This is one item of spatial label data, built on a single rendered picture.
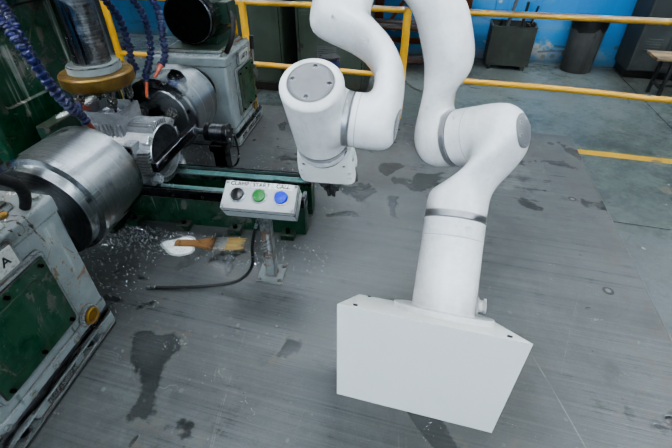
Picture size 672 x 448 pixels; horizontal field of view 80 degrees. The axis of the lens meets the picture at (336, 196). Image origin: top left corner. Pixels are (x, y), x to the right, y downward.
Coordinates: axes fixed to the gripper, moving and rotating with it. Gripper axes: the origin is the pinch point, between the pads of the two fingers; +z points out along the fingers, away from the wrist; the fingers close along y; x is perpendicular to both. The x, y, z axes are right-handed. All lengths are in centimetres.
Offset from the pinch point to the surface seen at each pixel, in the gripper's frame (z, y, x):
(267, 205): 8.8, 14.8, 2.0
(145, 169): 24, 56, -11
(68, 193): 0, 54, 6
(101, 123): 16, 67, -20
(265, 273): 31.5, 18.7, 12.7
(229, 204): 8.8, 23.4, 2.5
